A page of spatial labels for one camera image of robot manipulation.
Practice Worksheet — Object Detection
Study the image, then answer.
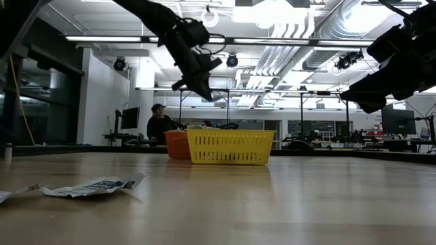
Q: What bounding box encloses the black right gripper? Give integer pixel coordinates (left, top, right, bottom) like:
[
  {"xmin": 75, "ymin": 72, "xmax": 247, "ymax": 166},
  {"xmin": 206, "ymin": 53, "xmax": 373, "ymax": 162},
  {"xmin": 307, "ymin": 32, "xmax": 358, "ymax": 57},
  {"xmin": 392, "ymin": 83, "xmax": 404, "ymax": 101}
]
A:
[{"xmin": 339, "ymin": 29, "xmax": 436, "ymax": 114}]

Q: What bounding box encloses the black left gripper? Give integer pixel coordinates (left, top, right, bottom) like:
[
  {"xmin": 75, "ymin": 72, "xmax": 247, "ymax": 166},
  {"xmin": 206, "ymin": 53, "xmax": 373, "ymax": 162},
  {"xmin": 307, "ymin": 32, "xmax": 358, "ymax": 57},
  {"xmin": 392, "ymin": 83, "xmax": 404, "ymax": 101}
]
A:
[{"xmin": 165, "ymin": 30, "xmax": 223, "ymax": 102}]

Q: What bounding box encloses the white wipe packet dark label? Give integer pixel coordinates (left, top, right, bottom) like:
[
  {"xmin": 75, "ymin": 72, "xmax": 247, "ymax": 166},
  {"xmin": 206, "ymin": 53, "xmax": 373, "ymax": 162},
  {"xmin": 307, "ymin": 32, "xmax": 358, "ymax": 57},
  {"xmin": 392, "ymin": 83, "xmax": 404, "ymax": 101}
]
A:
[
  {"xmin": 40, "ymin": 173, "xmax": 146, "ymax": 198},
  {"xmin": 0, "ymin": 183, "xmax": 41, "ymax": 205}
]

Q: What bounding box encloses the black computer monitor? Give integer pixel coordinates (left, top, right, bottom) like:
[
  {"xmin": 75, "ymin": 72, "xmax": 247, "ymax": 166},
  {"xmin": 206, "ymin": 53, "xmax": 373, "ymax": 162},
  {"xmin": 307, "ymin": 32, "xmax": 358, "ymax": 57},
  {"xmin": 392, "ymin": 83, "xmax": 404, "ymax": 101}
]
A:
[
  {"xmin": 121, "ymin": 106, "xmax": 141, "ymax": 131},
  {"xmin": 380, "ymin": 108, "xmax": 418, "ymax": 135}
]

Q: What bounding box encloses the black metal gantry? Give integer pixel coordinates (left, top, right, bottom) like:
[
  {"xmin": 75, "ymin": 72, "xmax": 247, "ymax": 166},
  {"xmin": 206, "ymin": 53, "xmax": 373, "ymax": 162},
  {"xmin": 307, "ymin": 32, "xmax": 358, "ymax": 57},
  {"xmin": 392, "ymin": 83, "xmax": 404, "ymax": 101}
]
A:
[{"xmin": 136, "ymin": 86, "xmax": 352, "ymax": 131}]

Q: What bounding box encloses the person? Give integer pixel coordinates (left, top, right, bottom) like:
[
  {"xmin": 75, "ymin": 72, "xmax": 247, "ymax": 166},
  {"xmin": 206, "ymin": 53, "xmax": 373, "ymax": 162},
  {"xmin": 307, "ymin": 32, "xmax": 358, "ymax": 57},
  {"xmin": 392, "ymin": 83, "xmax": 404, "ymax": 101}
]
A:
[{"xmin": 146, "ymin": 103, "xmax": 182, "ymax": 146}]

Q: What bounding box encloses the orange plastic basket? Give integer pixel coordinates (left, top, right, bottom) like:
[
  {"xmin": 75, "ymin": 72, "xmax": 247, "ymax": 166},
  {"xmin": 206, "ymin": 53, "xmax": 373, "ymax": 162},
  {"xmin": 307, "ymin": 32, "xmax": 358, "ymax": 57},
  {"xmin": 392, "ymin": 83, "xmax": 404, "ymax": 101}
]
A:
[{"xmin": 164, "ymin": 131, "xmax": 191, "ymax": 160}]

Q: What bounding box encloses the yellow plastic basket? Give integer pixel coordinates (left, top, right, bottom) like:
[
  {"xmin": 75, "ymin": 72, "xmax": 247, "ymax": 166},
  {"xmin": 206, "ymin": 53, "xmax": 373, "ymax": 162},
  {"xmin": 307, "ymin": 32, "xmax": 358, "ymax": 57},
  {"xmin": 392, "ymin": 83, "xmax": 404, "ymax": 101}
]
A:
[{"xmin": 186, "ymin": 128, "xmax": 276, "ymax": 166}]

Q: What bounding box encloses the black overhead crossbeam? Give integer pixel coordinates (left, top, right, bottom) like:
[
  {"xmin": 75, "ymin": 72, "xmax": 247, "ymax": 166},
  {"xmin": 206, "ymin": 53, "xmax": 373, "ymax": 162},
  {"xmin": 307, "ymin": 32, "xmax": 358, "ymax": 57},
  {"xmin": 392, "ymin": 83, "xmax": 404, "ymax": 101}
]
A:
[{"xmin": 64, "ymin": 35, "xmax": 375, "ymax": 48}]

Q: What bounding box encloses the black ceiling camera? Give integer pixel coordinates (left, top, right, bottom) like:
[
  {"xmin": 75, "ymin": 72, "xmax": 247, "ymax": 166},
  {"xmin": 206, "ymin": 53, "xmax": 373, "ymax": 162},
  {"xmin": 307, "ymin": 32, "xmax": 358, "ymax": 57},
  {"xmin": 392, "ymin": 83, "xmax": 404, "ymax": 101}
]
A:
[
  {"xmin": 225, "ymin": 53, "xmax": 240, "ymax": 69},
  {"xmin": 335, "ymin": 50, "xmax": 364, "ymax": 71},
  {"xmin": 113, "ymin": 56, "xmax": 127, "ymax": 72}
]

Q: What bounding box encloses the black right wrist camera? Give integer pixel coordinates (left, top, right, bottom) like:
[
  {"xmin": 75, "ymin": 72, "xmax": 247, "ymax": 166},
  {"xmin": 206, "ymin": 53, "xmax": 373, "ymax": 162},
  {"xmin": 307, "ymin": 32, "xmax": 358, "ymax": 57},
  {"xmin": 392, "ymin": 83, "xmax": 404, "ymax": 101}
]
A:
[{"xmin": 367, "ymin": 22, "xmax": 411, "ymax": 63}]

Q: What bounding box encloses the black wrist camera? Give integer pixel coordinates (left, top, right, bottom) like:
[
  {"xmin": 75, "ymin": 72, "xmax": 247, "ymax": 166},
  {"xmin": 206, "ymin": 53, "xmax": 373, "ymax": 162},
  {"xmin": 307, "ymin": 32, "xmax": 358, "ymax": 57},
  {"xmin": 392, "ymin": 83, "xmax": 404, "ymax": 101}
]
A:
[
  {"xmin": 367, "ymin": 22, "xmax": 411, "ymax": 63},
  {"xmin": 182, "ymin": 18, "xmax": 211, "ymax": 48}
]

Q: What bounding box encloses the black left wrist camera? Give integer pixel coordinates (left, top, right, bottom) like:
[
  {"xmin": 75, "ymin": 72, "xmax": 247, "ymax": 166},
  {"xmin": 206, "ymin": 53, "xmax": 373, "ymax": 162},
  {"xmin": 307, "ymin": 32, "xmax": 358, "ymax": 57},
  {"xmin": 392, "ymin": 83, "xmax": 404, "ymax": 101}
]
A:
[{"xmin": 182, "ymin": 18, "xmax": 211, "ymax": 48}]

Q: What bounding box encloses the white ring lamp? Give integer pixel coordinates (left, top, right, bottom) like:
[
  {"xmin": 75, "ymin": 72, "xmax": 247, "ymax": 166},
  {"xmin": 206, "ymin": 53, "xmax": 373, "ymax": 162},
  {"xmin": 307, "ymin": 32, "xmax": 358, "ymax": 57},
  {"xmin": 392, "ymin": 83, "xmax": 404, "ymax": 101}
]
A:
[{"xmin": 200, "ymin": 8, "xmax": 220, "ymax": 29}]

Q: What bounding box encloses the black aluminium table frame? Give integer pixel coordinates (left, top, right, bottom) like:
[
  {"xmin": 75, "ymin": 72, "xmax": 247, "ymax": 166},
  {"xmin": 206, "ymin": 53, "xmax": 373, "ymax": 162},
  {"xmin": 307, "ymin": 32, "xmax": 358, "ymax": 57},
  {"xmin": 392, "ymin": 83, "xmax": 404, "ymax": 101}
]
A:
[{"xmin": 0, "ymin": 144, "xmax": 436, "ymax": 165}]

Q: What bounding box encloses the yellow hanging cable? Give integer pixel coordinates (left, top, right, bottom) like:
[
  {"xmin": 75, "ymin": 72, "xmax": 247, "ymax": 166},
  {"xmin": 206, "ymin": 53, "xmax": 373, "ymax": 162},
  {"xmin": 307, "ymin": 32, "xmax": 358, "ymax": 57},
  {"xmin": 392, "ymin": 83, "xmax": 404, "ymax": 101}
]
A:
[{"xmin": 9, "ymin": 56, "xmax": 35, "ymax": 146}]

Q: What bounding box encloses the small grey post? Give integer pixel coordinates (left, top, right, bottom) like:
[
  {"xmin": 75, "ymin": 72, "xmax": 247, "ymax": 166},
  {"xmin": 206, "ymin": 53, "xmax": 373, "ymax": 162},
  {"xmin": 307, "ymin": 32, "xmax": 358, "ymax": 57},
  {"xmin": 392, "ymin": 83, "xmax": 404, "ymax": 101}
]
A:
[{"xmin": 3, "ymin": 142, "xmax": 14, "ymax": 163}]

